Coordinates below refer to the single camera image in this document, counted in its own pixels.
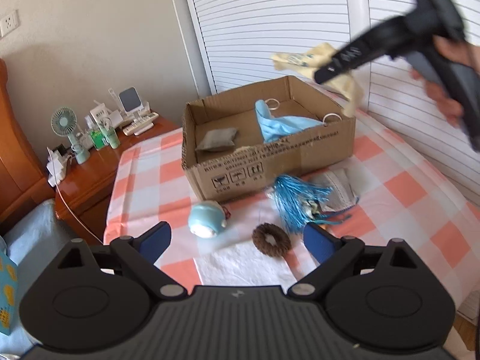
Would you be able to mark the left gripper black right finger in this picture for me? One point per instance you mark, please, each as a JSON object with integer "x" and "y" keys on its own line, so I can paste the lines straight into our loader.
{"x": 336, "y": 258}

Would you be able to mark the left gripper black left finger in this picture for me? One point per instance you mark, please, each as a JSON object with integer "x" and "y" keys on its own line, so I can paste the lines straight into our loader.
{"x": 137, "y": 257}

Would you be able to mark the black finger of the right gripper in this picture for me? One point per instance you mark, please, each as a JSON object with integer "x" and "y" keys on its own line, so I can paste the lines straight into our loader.
{"x": 390, "y": 37}

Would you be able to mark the brown knitted scrunchie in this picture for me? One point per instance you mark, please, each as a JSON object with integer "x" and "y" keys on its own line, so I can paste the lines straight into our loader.
{"x": 271, "y": 240}

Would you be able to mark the blue tassel sachet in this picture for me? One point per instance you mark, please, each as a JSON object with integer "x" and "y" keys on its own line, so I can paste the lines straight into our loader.
{"x": 298, "y": 203}

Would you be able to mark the white lace-edged cloth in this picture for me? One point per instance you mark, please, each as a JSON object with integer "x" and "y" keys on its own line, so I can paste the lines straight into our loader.
{"x": 243, "y": 265}

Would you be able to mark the cream yellow cloth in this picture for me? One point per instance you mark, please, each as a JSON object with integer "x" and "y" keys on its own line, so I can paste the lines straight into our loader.
{"x": 308, "y": 62}

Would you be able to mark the grey small fabric pouch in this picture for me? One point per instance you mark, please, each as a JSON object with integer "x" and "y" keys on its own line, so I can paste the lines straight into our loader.
{"x": 218, "y": 140}

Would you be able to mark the blue surgical face mask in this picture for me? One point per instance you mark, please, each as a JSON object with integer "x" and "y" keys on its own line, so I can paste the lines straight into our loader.
{"x": 273, "y": 128}

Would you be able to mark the person right hand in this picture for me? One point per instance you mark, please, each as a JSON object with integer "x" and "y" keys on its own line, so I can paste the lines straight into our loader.
{"x": 456, "y": 91}

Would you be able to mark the light blue round toy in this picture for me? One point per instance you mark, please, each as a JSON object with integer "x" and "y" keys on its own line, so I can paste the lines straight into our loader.
{"x": 208, "y": 219}

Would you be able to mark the wooden nightstand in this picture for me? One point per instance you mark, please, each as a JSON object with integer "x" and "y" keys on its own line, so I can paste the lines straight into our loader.
{"x": 83, "y": 197}

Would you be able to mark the pink white checkered tablecloth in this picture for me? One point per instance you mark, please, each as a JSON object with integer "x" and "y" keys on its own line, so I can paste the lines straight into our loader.
{"x": 151, "y": 187}

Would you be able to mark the grey cloud-print bedding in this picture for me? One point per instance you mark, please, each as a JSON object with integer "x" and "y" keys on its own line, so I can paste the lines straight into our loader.
{"x": 26, "y": 251}

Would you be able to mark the white power strip charger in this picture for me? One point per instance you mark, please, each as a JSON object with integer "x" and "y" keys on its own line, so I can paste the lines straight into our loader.
{"x": 57, "y": 166}

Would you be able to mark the green tube bottle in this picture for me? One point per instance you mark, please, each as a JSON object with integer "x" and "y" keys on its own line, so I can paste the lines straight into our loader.
{"x": 109, "y": 132}

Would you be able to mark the green small box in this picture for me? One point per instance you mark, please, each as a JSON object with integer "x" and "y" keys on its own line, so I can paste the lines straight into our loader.
{"x": 98, "y": 139}

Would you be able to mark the wooden bed headboard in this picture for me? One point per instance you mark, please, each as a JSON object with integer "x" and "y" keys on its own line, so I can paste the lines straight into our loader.
{"x": 24, "y": 184}

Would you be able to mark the white remote control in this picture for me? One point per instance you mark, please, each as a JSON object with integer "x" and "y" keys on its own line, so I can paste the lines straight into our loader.
{"x": 141, "y": 125}

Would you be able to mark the brown cardboard box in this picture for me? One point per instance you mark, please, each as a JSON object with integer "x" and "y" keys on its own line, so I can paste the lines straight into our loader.
{"x": 252, "y": 164}

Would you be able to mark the white card box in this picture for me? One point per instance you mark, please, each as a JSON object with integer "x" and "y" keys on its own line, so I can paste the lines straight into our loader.
{"x": 101, "y": 116}

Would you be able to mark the green desk fan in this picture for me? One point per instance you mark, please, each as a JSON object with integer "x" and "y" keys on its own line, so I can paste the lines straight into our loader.
{"x": 64, "y": 124}

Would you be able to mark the white stand with screen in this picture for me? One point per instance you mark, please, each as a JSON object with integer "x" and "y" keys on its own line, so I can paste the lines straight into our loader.
{"x": 130, "y": 102}

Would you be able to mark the white louvered closet door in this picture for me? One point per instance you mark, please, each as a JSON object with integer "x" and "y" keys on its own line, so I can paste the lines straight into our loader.
{"x": 300, "y": 18}

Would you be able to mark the white wall socket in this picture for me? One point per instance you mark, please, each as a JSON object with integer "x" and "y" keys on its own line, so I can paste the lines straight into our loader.
{"x": 9, "y": 23}

